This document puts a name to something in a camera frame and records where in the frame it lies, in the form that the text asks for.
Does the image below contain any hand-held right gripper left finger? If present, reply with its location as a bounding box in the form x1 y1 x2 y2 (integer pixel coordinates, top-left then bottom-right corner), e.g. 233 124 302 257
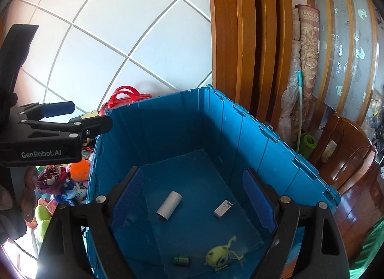
36 166 144 279

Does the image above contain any orange plush toy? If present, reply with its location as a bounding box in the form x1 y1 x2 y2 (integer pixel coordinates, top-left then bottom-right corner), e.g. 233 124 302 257
70 159 92 180

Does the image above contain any plastic wrapped rolled carpet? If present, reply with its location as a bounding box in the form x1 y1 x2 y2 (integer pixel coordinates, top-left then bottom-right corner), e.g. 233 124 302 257
277 7 302 144

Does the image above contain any red toy suitcase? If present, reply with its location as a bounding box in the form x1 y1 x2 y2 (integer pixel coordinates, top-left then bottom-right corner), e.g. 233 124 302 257
103 86 153 114

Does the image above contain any person's left hand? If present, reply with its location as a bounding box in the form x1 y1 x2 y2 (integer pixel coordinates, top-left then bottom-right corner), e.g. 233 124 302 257
0 166 38 223

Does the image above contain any lime green plush toy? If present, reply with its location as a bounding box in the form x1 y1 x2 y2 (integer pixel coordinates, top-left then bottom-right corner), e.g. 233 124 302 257
34 205 53 234

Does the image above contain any frosted glass door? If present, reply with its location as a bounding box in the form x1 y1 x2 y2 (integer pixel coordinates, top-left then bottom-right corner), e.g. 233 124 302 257
303 0 384 114

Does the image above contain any white cardboard tube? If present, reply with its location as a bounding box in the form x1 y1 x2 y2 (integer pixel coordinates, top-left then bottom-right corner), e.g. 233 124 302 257
156 190 183 221

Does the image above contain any wooden chair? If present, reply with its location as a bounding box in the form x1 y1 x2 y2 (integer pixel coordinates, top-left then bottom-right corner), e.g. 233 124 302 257
312 112 377 195

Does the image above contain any green cloth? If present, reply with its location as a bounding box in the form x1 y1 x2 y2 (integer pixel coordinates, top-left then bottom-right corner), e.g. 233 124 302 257
349 216 384 279

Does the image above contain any small green canister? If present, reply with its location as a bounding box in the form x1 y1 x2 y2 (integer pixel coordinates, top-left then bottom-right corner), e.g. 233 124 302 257
174 254 191 267

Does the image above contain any wooden door frame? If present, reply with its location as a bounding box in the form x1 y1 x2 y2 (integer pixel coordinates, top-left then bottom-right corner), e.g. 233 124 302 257
207 0 303 123

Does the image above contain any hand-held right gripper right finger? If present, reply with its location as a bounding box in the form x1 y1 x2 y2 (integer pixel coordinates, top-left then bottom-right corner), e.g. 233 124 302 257
242 168 351 279

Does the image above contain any green rolled mat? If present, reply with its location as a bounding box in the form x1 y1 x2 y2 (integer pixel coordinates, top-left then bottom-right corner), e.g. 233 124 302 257
295 133 318 158

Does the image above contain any pink box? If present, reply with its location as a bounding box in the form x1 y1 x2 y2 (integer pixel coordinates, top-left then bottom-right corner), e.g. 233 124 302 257
42 199 59 215

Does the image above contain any patterned rolled carpet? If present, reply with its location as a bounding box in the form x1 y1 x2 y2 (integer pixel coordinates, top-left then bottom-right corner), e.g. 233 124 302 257
295 4 322 101

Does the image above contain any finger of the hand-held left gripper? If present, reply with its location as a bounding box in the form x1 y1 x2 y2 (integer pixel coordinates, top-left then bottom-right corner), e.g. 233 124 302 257
16 101 76 121
19 115 114 137

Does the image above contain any maroon cap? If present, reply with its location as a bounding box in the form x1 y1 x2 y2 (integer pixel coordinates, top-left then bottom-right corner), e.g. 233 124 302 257
37 166 69 197

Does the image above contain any green one-eyed monster plush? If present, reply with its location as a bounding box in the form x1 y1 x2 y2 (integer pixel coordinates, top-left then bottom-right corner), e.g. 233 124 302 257
204 235 244 269

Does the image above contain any small white box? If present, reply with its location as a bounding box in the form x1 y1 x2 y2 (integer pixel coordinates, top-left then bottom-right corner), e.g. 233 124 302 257
214 199 233 219

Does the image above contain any small white plush toy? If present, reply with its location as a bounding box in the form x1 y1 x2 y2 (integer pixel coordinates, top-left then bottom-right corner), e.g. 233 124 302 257
73 187 87 203

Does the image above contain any teal mop pole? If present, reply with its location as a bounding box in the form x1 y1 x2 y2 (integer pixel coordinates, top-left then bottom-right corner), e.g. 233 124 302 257
295 70 304 153

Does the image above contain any blue plastic crate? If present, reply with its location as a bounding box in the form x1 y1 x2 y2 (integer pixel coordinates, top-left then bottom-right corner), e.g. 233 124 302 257
84 85 342 279

